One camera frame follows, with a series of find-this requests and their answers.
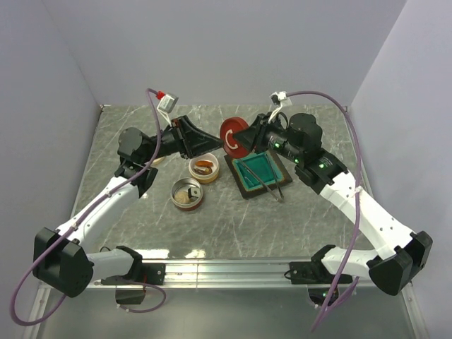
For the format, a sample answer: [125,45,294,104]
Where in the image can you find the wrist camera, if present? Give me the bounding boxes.
[157,93,179,124]
[269,91,292,121]

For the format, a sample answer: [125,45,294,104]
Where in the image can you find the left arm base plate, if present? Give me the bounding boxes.
[100,262,166,286]

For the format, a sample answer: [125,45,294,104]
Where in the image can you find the cream round lid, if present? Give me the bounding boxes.
[152,157,165,166]

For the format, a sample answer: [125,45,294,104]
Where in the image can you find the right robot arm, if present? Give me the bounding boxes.
[223,113,433,296]

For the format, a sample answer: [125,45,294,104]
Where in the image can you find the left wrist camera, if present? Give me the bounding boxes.
[157,93,179,124]

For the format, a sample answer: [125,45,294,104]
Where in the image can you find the cream white bowl container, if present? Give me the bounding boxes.
[189,153,220,184]

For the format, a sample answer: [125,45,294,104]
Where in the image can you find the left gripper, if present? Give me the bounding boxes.
[142,115,225,163]

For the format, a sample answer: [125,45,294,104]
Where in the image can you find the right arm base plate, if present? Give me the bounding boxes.
[284,261,335,285]

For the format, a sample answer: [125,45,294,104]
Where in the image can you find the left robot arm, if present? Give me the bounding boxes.
[32,116,223,297]

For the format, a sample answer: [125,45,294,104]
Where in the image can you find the black teal square tray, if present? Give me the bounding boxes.
[224,150,292,199]

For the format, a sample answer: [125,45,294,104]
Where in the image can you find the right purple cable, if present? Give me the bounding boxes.
[285,90,362,333]

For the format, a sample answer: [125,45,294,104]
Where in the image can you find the orange food piece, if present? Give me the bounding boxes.
[195,160,213,167]

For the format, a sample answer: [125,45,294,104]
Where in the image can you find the aluminium mounting rail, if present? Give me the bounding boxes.
[38,257,413,290]

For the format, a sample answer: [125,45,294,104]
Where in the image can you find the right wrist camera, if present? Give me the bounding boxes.
[269,91,292,121]

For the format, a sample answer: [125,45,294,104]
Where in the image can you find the metal tongs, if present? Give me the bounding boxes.
[230,153,284,203]

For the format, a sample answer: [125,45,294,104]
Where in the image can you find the beige round bun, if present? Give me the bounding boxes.
[174,190,191,205]

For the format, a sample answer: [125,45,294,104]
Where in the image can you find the red round lid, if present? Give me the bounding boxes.
[220,117,249,159]

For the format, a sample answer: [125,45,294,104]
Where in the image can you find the sushi roll piece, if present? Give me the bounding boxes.
[188,187,201,198]

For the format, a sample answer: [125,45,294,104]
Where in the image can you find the red steel bowl container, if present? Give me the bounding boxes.
[171,177,204,211]

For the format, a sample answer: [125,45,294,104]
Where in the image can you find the brown food piece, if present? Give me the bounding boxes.
[194,167,213,176]

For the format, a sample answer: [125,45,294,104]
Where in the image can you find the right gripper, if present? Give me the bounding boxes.
[232,112,304,165]

